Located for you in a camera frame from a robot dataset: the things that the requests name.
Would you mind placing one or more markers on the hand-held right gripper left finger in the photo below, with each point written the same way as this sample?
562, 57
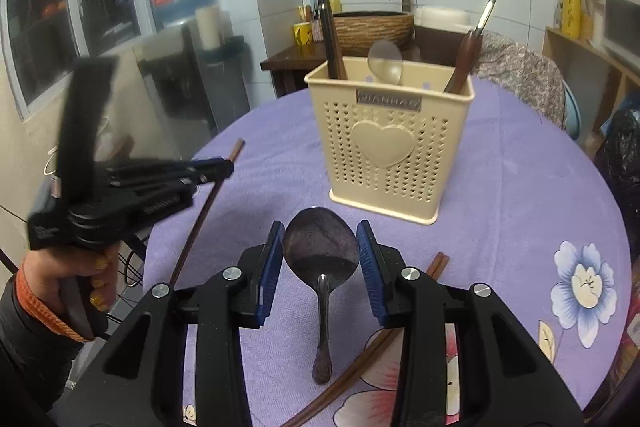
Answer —
267, 267

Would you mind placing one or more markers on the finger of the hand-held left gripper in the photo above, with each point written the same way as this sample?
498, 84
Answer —
200, 169
165, 202

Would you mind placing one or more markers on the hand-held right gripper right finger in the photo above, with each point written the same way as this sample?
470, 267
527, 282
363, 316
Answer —
370, 267

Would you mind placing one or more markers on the brown wooden chopstick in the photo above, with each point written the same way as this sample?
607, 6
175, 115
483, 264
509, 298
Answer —
442, 268
200, 217
433, 263

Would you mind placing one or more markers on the large metal serving spoon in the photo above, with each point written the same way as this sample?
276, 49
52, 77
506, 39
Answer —
320, 247

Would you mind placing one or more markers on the beige perforated utensil holder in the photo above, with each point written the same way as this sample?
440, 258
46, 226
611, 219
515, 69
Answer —
390, 187

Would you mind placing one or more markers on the thin black chopstick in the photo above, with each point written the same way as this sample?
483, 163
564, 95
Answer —
325, 32

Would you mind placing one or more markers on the dark wooden spoon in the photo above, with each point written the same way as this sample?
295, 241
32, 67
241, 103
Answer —
465, 57

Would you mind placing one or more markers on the person's left forearm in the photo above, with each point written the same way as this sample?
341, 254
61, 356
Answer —
30, 347

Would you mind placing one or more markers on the person's left hand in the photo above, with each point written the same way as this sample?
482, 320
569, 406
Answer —
55, 264

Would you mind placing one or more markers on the small wooden stool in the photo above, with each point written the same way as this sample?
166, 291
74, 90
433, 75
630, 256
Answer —
120, 149

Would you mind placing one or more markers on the dark water dispenser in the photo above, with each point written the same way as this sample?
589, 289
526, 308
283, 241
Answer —
200, 97

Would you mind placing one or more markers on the sliding window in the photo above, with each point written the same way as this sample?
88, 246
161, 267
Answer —
45, 22

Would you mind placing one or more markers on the dark wooden cabinet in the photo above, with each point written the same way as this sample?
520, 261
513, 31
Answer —
285, 67

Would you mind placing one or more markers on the white paper roll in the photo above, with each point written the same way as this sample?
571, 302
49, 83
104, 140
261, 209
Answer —
208, 27

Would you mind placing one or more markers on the purple floral tablecloth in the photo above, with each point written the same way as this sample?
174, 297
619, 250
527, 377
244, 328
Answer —
500, 187

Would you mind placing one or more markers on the yellow cup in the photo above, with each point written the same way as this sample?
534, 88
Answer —
302, 33

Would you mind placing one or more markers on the dark brown chopstick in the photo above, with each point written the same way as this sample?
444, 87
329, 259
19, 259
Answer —
340, 57

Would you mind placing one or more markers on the pink patterned cup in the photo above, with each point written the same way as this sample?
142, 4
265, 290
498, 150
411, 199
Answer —
317, 31

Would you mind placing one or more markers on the round metal spoon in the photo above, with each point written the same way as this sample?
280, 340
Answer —
385, 59

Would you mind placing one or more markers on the yellow soap bottle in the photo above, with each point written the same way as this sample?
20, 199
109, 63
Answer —
334, 5

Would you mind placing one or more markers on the brown patterned washbasin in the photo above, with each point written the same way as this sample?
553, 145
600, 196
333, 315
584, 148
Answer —
380, 27

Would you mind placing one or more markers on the floral patterned cloth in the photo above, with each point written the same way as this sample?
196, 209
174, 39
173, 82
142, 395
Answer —
520, 72

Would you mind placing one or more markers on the light blue plastic tub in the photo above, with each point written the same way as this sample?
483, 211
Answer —
572, 112

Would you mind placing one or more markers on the red patterned cloth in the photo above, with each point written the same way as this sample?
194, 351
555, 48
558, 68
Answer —
631, 327

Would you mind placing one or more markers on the black plastic bag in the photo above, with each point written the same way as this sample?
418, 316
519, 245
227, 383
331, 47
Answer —
620, 157

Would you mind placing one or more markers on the light wooden shelf unit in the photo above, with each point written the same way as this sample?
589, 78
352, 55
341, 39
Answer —
555, 57

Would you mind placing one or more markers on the white microwave oven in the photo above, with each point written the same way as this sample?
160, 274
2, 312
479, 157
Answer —
622, 27

